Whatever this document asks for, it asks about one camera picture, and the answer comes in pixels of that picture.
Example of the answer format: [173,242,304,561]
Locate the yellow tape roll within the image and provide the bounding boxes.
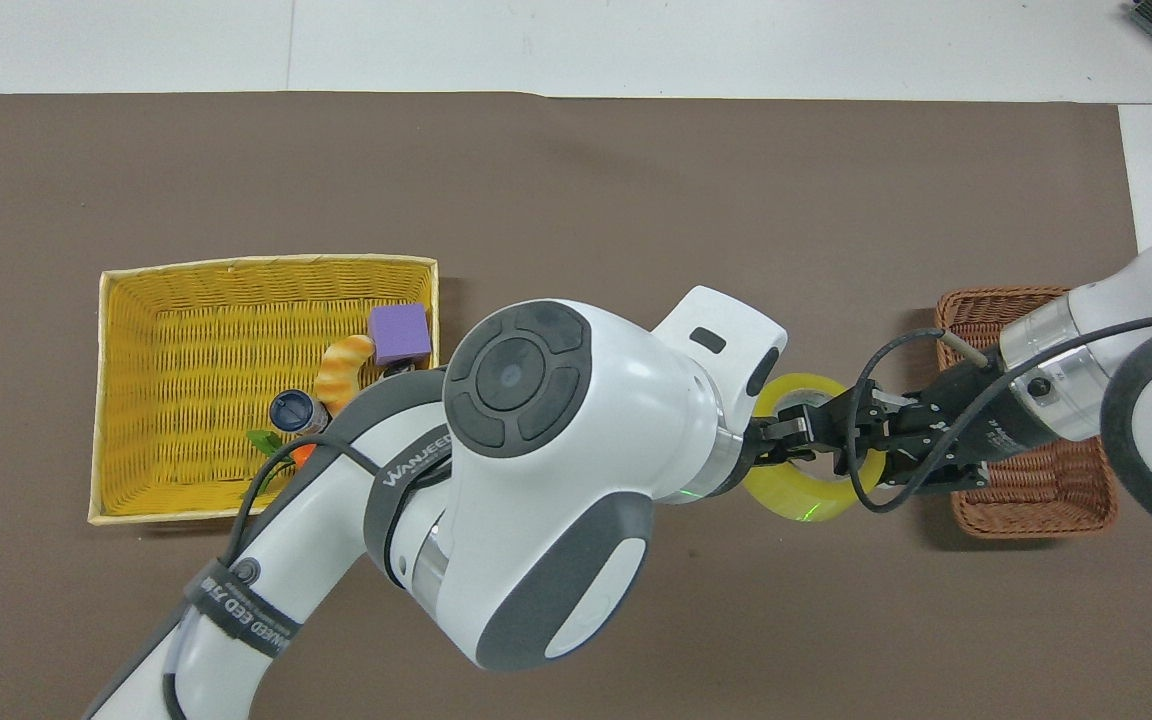
[742,371,888,524]

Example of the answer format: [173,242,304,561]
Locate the toy carrot with green leaves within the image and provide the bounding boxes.
[244,428,319,473]

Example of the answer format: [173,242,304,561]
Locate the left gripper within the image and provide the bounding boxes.
[742,408,821,473]

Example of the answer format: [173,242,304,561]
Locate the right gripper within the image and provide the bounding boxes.
[816,352,1062,492]

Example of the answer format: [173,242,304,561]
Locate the toy bread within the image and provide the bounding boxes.
[313,334,378,417]

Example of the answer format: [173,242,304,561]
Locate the brown wicker basket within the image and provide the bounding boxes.
[933,286,1120,540]

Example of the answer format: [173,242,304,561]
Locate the blue capped bottle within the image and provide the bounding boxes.
[268,389,333,439]

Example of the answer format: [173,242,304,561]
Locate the black cable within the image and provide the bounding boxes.
[226,436,383,573]
[847,311,1152,515]

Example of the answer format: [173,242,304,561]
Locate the purple cube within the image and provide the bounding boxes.
[367,302,435,368]

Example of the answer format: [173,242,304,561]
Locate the yellow wicker basket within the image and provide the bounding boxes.
[87,253,441,527]

